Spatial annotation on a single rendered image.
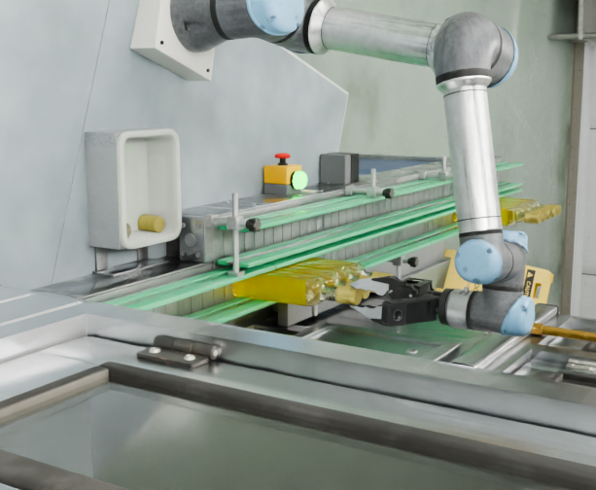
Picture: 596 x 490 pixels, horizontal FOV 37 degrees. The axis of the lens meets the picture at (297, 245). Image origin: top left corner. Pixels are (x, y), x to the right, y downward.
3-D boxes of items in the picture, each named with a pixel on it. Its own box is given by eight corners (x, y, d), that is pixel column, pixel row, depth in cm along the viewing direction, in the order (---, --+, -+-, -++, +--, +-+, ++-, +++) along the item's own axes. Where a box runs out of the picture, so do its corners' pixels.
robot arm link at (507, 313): (539, 292, 166) (534, 337, 167) (482, 285, 172) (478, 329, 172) (526, 294, 159) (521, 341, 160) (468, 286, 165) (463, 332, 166)
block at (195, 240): (177, 261, 186) (203, 264, 182) (175, 216, 184) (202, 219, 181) (188, 258, 189) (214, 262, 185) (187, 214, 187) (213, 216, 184)
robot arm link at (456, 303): (465, 334, 166) (466, 292, 165) (441, 331, 169) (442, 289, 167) (478, 324, 173) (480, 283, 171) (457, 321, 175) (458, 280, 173)
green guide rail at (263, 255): (217, 263, 186) (248, 268, 182) (217, 260, 186) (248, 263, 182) (501, 184, 332) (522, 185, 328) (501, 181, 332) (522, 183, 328)
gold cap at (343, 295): (334, 304, 180) (354, 307, 178) (334, 287, 180) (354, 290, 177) (343, 300, 183) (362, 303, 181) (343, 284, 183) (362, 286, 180)
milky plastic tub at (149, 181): (89, 247, 173) (123, 251, 168) (85, 130, 169) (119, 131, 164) (150, 234, 187) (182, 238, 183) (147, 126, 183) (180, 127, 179)
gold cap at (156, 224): (145, 234, 183) (160, 236, 181) (134, 226, 181) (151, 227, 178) (151, 219, 185) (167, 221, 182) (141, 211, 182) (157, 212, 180)
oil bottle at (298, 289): (231, 296, 193) (317, 308, 182) (231, 270, 192) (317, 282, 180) (247, 290, 197) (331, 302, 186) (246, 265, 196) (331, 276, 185)
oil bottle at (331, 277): (247, 290, 198) (331, 302, 186) (247, 265, 196) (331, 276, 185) (262, 285, 202) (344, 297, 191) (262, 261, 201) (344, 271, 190)
